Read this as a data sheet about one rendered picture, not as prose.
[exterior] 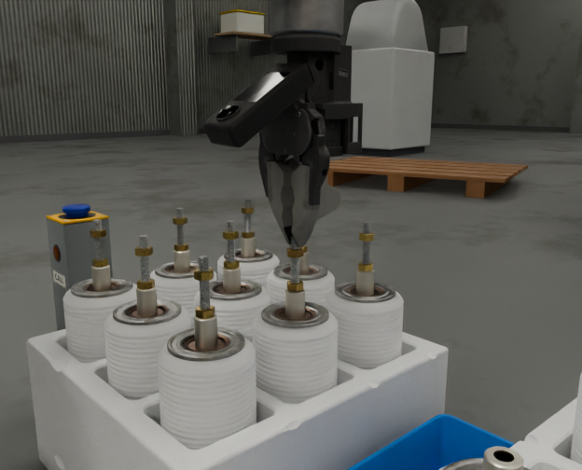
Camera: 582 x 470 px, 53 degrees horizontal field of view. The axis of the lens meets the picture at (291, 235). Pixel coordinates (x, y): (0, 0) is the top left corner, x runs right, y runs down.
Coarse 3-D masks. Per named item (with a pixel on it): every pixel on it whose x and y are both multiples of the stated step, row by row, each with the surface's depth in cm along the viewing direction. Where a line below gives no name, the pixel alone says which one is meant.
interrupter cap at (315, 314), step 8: (272, 304) 67; (280, 304) 67; (312, 304) 67; (264, 312) 64; (272, 312) 64; (280, 312) 65; (312, 312) 65; (320, 312) 64; (328, 312) 64; (264, 320) 63; (272, 320) 62; (280, 320) 62; (288, 320) 63; (296, 320) 63; (304, 320) 63; (312, 320) 62; (320, 320) 62
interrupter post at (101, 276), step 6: (96, 270) 72; (102, 270) 72; (108, 270) 73; (96, 276) 72; (102, 276) 72; (108, 276) 73; (96, 282) 73; (102, 282) 73; (108, 282) 73; (96, 288) 73; (102, 288) 73; (108, 288) 73
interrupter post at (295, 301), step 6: (288, 294) 63; (294, 294) 63; (300, 294) 63; (288, 300) 63; (294, 300) 63; (300, 300) 63; (288, 306) 63; (294, 306) 63; (300, 306) 63; (288, 312) 64; (294, 312) 63; (300, 312) 63; (294, 318) 63; (300, 318) 64
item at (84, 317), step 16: (64, 304) 72; (80, 304) 70; (96, 304) 70; (112, 304) 70; (80, 320) 70; (96, 320) 70; (80, 336) 71; (96, 336) 70; (80, 352) 71; (96, 352) 71
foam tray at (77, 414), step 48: (48, 336) 77; (48, 384) 71; (96, 384) 64; (384, 384) 65; (432, 384) 72; (48, 432) 74; (96, 432) 61; (144, 432) 55; (240, 432) 55; (288, 432) 56; (336, 432) 61; (384, 432) 67
